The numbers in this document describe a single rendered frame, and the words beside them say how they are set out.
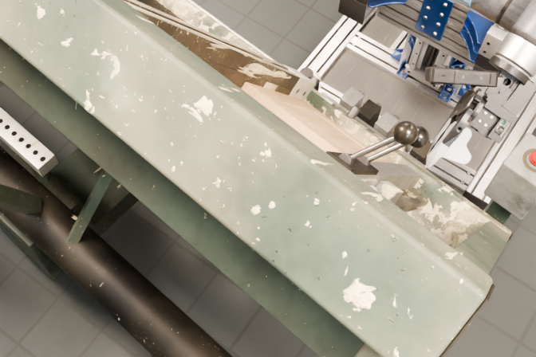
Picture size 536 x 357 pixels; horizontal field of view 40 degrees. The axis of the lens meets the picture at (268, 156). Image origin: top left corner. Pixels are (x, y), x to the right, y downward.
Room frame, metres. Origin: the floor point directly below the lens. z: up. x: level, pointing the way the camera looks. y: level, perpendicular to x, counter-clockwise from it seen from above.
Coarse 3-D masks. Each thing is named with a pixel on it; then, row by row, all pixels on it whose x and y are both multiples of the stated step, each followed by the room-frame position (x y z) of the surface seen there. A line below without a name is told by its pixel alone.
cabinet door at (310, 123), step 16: (256, 96) 0.83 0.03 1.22; (272, 96) 0.86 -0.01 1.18; (288, 96) 0.96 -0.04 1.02; (288, 112) 0.79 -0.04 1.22; (304, 112) 0.89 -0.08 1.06; (320, 112) 0.99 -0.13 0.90; (304, 128) 0.75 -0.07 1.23; (320, 128) 0.82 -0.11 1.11; (336, 128) 0.92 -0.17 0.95; (320, 144) 0.72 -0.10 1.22; (336, 144) 0.75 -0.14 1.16; (352, 144) 0.84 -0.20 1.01; (384, 160) 0.85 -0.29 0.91
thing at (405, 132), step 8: (400, 128) 0.57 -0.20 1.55; (408, 128) 0.57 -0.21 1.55; (416, 128) 0.57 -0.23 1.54; (392, 136) 0.57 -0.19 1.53; (400, 136) 0.56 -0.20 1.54; (408, 136) 0.56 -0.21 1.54; (416, 136) 0.56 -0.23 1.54; (376, 144) 0.56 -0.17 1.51; (384, 144) 0.56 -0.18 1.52; (408, 144) 0.55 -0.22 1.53; (360, 152) 0.55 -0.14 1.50; (368, 152) 0.55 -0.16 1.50; (344, 160) 0.54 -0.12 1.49; (352, 160) 0.54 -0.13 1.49
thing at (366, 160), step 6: (420, 126) 0.64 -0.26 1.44; (420, 132) 0.62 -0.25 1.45; (426, 132) 0.62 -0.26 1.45; (420, 138) 0.61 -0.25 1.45; (426, 138) 0.61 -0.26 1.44; (396, 144) 0.61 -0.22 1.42; (414, 144) 0.60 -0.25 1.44; (420, 144) 0.60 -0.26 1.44; (426, 144) 0.61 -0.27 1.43; (384, 150) 0.61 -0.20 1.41; (390, 150) 0.61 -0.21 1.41; (366, 156) 0.61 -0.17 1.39; (372, 156) 0.60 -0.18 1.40; (378, 156) 0.60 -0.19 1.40; (366, 162) 0.59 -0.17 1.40
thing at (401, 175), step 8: (376, 168) 0.64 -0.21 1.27; (384, 168) 0.68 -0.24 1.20; (392, 168) 0.72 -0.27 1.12; (400, 168) 0.77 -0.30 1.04; (408, 168) 0.82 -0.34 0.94; (360, 176) 0.54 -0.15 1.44; (368, 176) 0.57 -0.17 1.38; (376, 176) 0.59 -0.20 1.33; (384, 176) 0.62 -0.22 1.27; (392, 176) 0.66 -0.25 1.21; (400, 176) 0.70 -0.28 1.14; (408, 176) 0.74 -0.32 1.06; (416, 176) 0.78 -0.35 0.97; (368, 184) 0.58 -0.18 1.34; (400, 184) 0.71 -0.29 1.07; (408, 184) 0.76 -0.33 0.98
